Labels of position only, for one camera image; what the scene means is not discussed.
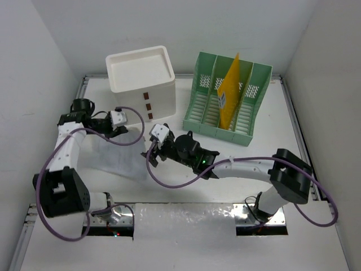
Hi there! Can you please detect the clear plastic document sleeve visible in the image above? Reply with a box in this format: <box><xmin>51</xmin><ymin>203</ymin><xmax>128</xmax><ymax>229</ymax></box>
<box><xmin>87</xmin><ymin>128</ymin><xmax>148</xmax><ymax>182</ymax></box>

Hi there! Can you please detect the white drawer cabinet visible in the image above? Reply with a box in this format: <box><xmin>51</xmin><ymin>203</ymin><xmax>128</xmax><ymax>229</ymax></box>
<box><xmin>105</xmin><ymin>46</ymin><xmax>176</xmax><ymax>121</ymax></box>

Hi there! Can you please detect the yellow plastic folder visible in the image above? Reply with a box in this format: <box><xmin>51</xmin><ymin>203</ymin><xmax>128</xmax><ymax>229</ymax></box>
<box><xmin>217</xmin><ymin>53</ymin><xmax>240</xmax><ymax>130</ymax></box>

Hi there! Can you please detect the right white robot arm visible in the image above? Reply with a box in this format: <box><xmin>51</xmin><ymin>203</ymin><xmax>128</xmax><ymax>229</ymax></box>
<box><xmin>142</xmin><ymin>132</ymin><xmax>312</xmax><ymax>223</ymax></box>

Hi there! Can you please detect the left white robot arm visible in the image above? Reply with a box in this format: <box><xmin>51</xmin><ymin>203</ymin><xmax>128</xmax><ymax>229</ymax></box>
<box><xmin>39</xmin><ymin>99</ymin><xmax>127</xmax><ymax>217</ymax></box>

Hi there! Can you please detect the green file rack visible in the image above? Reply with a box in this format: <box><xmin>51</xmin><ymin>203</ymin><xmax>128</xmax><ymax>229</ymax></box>
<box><xmin>183</xmin><ymin>52</ymin><xmax>272</xmax><ymax>146</ymax></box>

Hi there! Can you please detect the white foam front board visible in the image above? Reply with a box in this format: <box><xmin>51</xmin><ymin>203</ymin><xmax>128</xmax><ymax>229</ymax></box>
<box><xmin>21</xmin><ymin>204</ymin><xmax>348</xmax><ymax>270</ymax></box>

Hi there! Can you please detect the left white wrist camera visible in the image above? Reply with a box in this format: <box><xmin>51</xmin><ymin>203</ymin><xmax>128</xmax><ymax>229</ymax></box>
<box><xmin>109</xmin><ymin>111</ymin><xmax>128</xmax><ymax>129</ymax></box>

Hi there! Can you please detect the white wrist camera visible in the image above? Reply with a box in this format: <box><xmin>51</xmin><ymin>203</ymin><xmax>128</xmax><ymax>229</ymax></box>
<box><xmin>149</xmin><ymin>124</ymin><xmax>170</xmax><ymax>148</ymax></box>
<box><xmin>109</xmin><ymin>111</ymin><xmax>128</xmax><ymax>129</ymax></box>

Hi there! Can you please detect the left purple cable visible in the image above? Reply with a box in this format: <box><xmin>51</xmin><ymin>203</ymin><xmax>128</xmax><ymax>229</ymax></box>
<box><xmin>36</xmin><ymin>106</ymin><xmax>146</xmax><ymax>241</ymax></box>

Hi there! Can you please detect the purple cable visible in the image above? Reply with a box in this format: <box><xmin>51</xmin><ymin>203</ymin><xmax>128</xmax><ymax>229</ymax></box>
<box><xmin>36</xmin><ymin>106</ymin><xmax>146</xmax><ymax>241</ymax></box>
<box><xmin>145</xmin><ymin>139</ymin><xmax>339</xmax><ymax>227</ymax></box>

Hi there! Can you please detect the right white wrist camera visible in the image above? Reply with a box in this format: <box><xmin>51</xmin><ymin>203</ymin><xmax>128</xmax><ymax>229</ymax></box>
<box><xmin>149</xmin><ymin>124</ymin><xmax>170</xmax><ymax>148</ymax></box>

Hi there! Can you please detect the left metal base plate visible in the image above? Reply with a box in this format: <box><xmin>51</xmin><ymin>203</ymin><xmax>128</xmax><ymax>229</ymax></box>
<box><xmin>90</xmin><ymin>203</ymin><xmax>135</xmax><ymax>228</ymax></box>

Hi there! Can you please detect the metal base plate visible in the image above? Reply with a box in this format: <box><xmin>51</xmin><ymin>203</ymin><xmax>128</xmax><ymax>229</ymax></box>
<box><xmin>90</xmin><ymin>203</ymin><xmax>135</xmax><ymax>228</ymax></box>
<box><xmin>232</xmin><ymin>203</ymin><xmax>287</xmax><ymax>227</ymax></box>

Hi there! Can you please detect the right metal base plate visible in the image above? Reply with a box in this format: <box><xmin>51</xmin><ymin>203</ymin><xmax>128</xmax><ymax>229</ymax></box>
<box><xmin>232</xmin><ymin>203</ymin><xmax>287</xmax><ymax>227</ymax></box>

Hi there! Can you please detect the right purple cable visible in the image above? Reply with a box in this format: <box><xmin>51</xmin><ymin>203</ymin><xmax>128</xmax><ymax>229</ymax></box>
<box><xmin>145</xmin><ymin>139</ymin><xmax>339</xmax><ymax>227</ymax></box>

